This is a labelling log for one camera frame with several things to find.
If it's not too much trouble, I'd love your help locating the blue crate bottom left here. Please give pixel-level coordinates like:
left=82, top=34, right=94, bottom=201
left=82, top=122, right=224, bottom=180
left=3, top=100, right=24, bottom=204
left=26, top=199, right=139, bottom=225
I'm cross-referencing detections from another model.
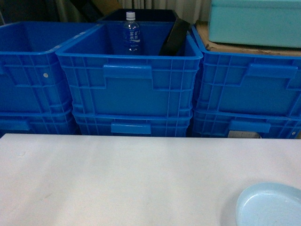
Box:
left=0, top=110, right=80, bottom=136

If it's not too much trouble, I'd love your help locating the teal foam box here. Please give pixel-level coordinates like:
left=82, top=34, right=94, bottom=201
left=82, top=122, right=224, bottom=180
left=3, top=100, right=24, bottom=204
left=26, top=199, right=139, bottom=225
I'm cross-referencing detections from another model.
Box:
left=208, top=0, right=301, bottom=48

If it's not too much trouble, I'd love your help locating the light blue round tray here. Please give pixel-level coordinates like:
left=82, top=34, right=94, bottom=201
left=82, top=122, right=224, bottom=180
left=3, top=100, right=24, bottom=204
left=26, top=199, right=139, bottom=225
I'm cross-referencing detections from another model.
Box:
left=236, top=182, right=301, bottom=226

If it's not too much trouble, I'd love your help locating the black flat board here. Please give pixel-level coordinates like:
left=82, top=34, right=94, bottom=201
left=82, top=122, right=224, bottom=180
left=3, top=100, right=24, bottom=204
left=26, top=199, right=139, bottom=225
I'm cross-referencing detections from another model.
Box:
left=159, top=18, right=190, bottom=57

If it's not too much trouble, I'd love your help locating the blue crate bottom middle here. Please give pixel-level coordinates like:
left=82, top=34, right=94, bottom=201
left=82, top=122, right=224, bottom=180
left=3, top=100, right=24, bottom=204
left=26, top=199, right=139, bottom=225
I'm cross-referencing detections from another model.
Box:
left=73, top=112, right=192, bottom=137

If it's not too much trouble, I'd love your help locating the blue crate bottom right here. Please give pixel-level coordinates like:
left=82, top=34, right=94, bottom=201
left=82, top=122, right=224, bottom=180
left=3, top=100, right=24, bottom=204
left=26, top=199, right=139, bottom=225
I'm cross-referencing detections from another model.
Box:
left=192, top=110, right=301, bottom=139

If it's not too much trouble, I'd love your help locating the blue crate top left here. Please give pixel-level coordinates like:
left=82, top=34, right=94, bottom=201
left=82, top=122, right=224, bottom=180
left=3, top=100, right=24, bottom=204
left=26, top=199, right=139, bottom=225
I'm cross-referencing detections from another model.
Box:
left=0, top=22, right=94, bottom=113

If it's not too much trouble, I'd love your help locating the blue crate top middle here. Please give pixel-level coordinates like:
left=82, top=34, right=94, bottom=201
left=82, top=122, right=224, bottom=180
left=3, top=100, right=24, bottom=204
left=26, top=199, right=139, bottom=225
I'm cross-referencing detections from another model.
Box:
left=56, top=21, right=203, bottom=118

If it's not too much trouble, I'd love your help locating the clear plastic water bottle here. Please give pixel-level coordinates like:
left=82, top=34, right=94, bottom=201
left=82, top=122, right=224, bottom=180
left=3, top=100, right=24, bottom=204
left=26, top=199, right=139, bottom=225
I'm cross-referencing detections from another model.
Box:
left=123, top=11, right=141, bottom=55

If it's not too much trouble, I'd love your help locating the blue crate top right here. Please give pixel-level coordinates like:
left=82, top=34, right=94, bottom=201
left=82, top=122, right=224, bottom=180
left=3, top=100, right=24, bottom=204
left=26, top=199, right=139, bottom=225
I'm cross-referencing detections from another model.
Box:
left=191, top=24, right=301, bottom=118

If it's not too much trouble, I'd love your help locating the dark blue rear crate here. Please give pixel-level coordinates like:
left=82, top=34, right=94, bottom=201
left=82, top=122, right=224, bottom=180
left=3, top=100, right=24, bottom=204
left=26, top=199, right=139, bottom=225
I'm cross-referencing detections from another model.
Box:
left=97, top=8, right=178, bottom=22

